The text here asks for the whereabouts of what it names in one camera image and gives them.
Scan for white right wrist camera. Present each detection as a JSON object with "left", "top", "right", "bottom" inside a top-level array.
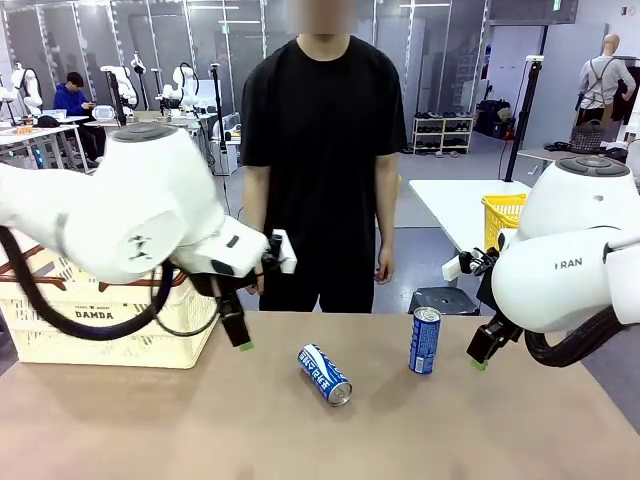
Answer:
[{"left": 442, "top": 247, "right": 501, "bottom": 281}]

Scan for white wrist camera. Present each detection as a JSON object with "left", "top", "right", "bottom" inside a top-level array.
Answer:
[
  {"left": 260, "top": 228, "right": 297, "bottom": 275},
  {"left": 442, "top": 247, "right": 501, "bottom": 281}
]

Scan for person's left forearm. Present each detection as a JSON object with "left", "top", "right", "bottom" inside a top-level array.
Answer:
[{"left": 375, "top": 149, "right": 400, "bottom": 250}]

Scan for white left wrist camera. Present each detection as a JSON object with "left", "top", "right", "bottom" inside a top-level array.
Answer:
[{"left": 260, "top": 228, "right": 297, "bottom": 275}]

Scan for black tripod pole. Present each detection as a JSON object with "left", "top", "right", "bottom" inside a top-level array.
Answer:
[
  {"left": 209, "top": 62, "right": 229, "bottom": 174},
  {"left": 107, "top": 72, "right": 129, "bottom": 129}
]

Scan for person's left hand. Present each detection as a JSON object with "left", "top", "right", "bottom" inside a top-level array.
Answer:
[{"left": 373, "top": 244, "right": 397, "bottom": 286}]

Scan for seated person blue hoodie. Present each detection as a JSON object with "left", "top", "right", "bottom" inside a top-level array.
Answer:
[{"left": 52, "top": 71, "right": 106, "bottom": 166}]

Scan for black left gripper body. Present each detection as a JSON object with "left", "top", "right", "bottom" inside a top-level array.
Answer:
[{"left": 191, "top": 258, "right": 245, "bottom": 322}]

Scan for white shoe rack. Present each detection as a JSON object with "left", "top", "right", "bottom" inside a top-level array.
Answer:
[{"left": 412, "top": 115, "right": 474, "bottom": 155}]

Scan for person in black clothes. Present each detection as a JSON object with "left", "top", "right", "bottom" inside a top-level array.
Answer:
[{"left": 240, "top": 0, "right": 409, "bottom": 314}]

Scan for grey work table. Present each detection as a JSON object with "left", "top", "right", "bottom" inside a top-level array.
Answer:
[{"left": 515, "top": 147, "right": 640, "bottom": 174}]

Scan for dark wicker basket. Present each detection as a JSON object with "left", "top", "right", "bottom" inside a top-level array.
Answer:
[{"left": 569, "top": 119, "right": 606, "bottom": 155}]

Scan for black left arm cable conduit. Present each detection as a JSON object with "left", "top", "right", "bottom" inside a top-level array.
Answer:
[{"left": 0, "top": 227, "right": 221, "bottom": 342}]

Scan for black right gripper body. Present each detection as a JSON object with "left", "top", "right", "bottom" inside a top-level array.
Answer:
[{"left": 491, "top": 318, "right": 525, "bottom": 345}]

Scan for black stand with white light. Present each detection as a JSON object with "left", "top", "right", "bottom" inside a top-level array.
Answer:
[{"left": 504, "top": 55, "right": 545, "bottom": 182}]

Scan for white side table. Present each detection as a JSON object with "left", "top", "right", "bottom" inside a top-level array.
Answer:
[{"left": 408, "top": 178, "right": 532, "bottom": 261}]

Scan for mannequin with apron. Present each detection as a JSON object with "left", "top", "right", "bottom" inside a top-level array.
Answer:
[{"left": 578, "top": 33, "right": 639, "bottom": 126}]

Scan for white background work table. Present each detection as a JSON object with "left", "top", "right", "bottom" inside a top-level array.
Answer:
[{"left": 129, "top": 112, "right": 214, "bottom": 151}]

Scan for black bag pile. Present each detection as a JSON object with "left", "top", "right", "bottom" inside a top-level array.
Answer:
[{"left": 474, "top": 99, "right": 516, "bottom": 140}]

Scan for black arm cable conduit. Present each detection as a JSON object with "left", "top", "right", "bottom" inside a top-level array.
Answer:
[
  {"left": 0, "top": 227, "right": 221, "bottom": 342},
  {"left": 523, "top": 304, "right": 640, "bottom": 370}
]

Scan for cream shopping basket brown handles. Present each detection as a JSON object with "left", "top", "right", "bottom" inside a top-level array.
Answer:
[{"left": 0, "top": 244, "right": 224, "bottom": 371}]

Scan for yellow plastic basket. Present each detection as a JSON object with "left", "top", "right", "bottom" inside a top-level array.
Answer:
[{"left": 480, "top": 193, "right": 529, "bottom": 254}]

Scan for blue drink can white text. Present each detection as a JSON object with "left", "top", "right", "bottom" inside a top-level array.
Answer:
[{"left": 409, "top": 306, "right": 442, "bottom": 376}]

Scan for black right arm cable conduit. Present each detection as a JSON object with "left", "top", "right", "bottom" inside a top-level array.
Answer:
[{"left": 523, "top": 304, "right": 640, "bottom": 370}]

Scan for blue white wave drink can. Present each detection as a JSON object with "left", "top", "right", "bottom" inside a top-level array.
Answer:
[{"left": 297, "top": 343, "right": 354, "bottom": 409}]

